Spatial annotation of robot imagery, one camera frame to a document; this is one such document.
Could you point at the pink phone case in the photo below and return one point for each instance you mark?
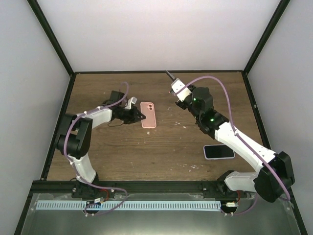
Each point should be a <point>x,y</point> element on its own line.
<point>148,110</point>

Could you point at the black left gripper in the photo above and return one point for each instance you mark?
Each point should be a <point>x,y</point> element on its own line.
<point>133,118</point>

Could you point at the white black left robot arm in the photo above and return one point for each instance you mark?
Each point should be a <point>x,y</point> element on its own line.
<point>74,134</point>

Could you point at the light blue slotted cable duct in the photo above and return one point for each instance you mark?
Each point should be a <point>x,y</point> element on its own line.
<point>131,205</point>

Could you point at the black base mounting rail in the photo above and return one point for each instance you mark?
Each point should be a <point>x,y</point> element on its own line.
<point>208,189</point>

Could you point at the black phone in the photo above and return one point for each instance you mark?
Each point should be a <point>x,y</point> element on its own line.
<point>218,152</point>

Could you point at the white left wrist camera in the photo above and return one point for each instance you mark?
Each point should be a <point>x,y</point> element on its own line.
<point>130,103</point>

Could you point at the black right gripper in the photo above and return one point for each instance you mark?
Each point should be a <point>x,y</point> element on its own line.
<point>179,104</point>

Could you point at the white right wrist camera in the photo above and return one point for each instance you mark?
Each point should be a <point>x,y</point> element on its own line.
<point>180,89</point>

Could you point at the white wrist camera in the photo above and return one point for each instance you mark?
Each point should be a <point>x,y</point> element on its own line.
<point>180,89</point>
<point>130,103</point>

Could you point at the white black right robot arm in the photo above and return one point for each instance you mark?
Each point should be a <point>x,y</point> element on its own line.
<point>273,174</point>

